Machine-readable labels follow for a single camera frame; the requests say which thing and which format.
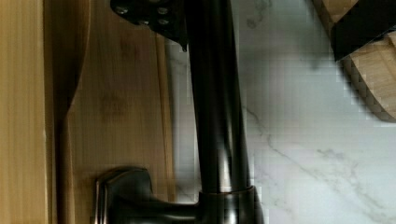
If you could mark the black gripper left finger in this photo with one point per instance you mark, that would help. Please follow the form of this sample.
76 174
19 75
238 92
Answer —
164 17

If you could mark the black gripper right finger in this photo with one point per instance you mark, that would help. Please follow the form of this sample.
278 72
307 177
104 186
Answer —
365 22

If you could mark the wooden drawer front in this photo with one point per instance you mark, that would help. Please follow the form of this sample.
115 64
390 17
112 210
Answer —
110 103

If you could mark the wooden drawer box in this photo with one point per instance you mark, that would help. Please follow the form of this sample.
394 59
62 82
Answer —
24 197

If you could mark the bamboo cutting board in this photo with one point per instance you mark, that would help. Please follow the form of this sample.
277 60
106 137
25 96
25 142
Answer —
371 69

